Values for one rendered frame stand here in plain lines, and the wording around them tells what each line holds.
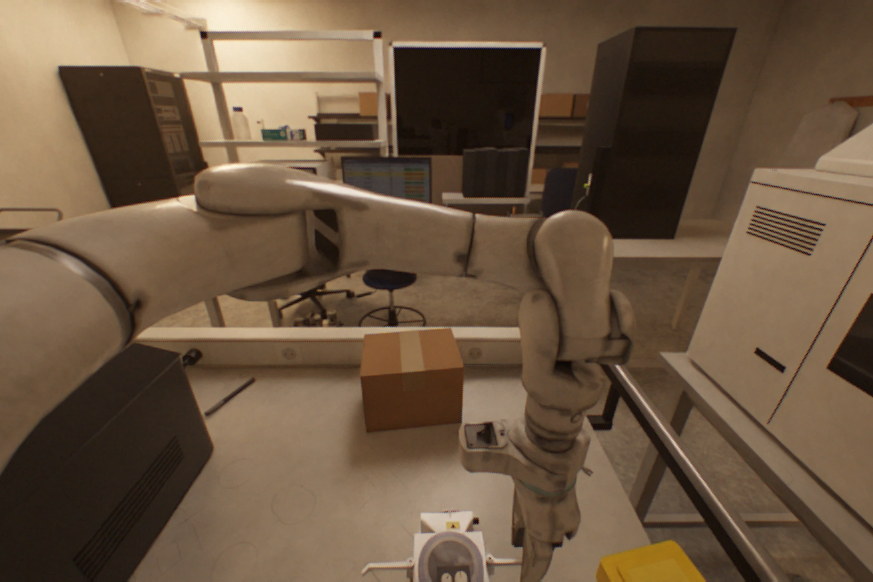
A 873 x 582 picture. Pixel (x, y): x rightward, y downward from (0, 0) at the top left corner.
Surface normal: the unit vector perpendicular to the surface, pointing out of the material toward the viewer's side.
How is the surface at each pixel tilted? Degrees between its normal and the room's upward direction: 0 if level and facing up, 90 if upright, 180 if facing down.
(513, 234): 48
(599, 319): 64
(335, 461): 0
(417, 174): 86
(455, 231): 55
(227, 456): 0
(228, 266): 103
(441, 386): 90
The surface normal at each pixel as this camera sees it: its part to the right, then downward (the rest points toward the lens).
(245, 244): 0.78, 0.36
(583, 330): 0.03, 0.14
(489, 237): 0.12, -0.24
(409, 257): -0.08, 0.65
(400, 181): 0.00, 0.37
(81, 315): 0.98, -0.18
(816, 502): 0.00, -0.90
